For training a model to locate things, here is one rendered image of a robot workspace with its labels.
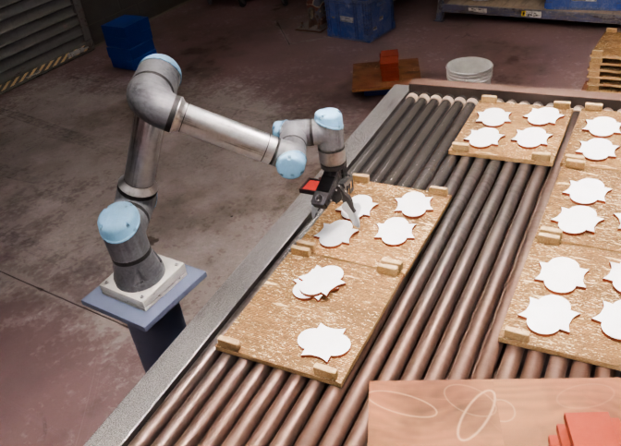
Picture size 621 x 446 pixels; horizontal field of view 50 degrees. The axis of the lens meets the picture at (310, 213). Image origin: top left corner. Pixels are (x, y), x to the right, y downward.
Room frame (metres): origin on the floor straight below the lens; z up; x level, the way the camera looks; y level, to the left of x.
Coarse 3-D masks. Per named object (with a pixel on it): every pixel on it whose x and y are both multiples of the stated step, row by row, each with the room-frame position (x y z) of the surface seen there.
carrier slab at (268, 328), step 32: (288, 256) 1.56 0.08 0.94; (288, 288) 1.42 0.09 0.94; (352, 288) 1.38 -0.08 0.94; (384, 288) 1.36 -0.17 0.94; (256, 320) 1.31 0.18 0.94; (288, 320) 1.29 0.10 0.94; (320, 320) 1.27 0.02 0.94; (352, 320) 1.25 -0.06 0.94; (224, 352) 1.23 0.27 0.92; (256, 352) 1.20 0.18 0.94; (288, 352) 1.18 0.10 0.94; (352, 352) 1.15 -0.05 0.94
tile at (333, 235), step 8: (328, 224) 1.68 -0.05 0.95; (336, 224) 1.67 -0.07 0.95; (344, 224) 1.66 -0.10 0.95; (320, 232) 1.64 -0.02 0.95; (328, 232) 1.64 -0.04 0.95; (336, 232) 1.63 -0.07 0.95; (344, 232) 1.63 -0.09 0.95; (352, 232) 1.62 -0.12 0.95; (320, 240) 1.60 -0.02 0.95; (328, 240) 1.60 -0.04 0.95; (336, 240) 1.59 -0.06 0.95; (344, 240) 1.58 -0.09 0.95
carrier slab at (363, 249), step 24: (360, 192) 1.84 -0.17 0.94; (384, 192) 1.82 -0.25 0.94; (336, 216) 1.73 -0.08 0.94; (384, 216) 1.69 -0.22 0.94; (432, 216) 1.65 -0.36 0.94; (312, 240) 1.62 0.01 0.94; (360, 240) 1.59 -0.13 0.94; (408, 240) 1.55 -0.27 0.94; (360, 264) 1.48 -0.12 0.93; (408, 264) 1.44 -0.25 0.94
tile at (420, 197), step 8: (408, 192) 1.79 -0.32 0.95; (416, 192) 1.78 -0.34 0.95; (400, 200) 1.75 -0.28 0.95; (408, 200) 1.74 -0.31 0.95; (416, 200) 1.73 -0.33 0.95; (424, 200) 1.73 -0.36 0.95; (400, 208) 1.71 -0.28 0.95; (408, 208) 1.70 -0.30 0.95; (416, 208) 1.69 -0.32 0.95; (424, 208) 1.69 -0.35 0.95; (408, 216) 1.66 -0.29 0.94; (416, 216) 1.65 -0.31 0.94
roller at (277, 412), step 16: (464, 112) 2.33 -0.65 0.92; (448, 144) 2.11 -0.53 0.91; (432, 160) 2.01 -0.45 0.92; (432, 176) 1.94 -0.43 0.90; (288, 384) 1.09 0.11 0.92; (304, 384) 1.10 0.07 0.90; (288, 400) 1.05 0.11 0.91; (272, 416) 1.01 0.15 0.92; (256, 432) 0.97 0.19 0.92; (272, 432) 0.97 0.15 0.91
